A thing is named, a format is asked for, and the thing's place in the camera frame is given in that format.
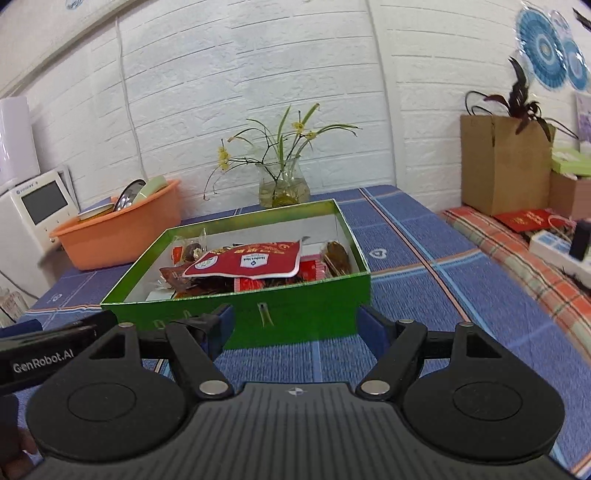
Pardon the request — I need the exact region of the dark brown snack packet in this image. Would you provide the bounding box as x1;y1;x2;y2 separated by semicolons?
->
159;263;235;298

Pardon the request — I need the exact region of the orange brown snack packet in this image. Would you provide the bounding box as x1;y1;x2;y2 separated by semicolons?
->
322;241;352;277

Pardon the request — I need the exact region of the person left hand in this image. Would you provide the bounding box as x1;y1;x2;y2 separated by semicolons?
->
1;395;38;479

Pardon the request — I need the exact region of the green open cardboard box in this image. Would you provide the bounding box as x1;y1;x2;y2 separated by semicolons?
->
101;200;370;349

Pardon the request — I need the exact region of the white screen appliance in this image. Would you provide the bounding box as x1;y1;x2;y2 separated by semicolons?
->
1;168;79;298

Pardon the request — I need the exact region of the large red snack packet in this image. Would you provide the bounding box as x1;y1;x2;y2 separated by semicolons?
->
183;240;303;280

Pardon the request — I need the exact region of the orange plastic basin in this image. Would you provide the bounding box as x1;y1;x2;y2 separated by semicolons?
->
49;180;181;271

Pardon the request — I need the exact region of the orange plaid cushion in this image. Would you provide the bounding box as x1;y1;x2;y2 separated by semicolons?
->
441;206;591;359

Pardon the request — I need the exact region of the white power strip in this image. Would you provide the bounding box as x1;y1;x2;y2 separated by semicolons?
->
529;231;590;283

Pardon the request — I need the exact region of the glass vase with orchid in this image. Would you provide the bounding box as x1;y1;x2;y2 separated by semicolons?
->
202;103;360;208

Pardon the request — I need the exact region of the brown paper bag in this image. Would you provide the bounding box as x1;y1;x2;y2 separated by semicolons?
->
460;115;554;216

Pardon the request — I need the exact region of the white water purifier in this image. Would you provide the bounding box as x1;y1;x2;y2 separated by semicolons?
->
0;96;40;191

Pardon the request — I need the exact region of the purple leaf plant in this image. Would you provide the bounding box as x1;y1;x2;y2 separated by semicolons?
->
464;56;579;143

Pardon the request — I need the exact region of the blue paper fan decoration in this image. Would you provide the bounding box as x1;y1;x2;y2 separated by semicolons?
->
515;1;590;92

